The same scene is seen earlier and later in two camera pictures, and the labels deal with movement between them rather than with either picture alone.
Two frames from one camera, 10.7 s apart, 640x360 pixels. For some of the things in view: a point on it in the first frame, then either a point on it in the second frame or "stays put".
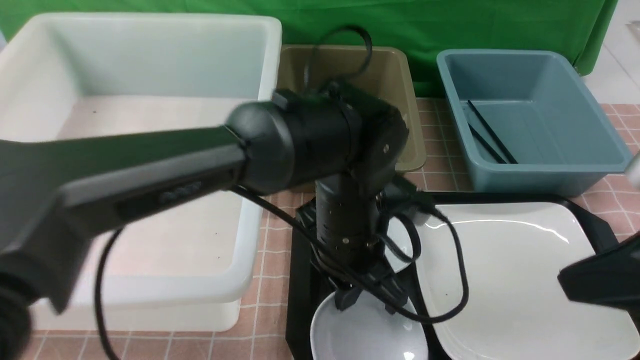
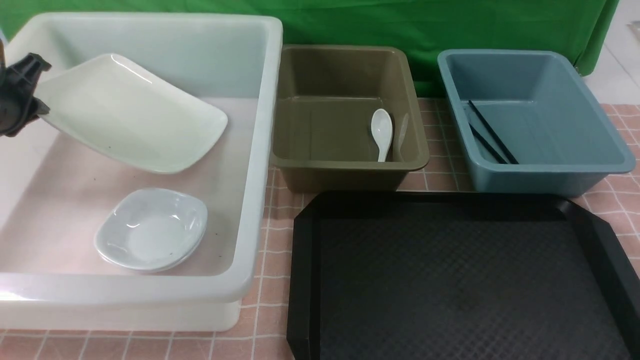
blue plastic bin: [564, 144] stays put
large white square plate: [489, 276] -> [126, 107]
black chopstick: [501, 144] stays put
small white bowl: [398, 232] -> [148, 250]
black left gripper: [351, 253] -> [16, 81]
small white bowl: [367, 331] -> [149, 229]
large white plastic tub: [75, 75] stays put
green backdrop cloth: [423, 28] stays put
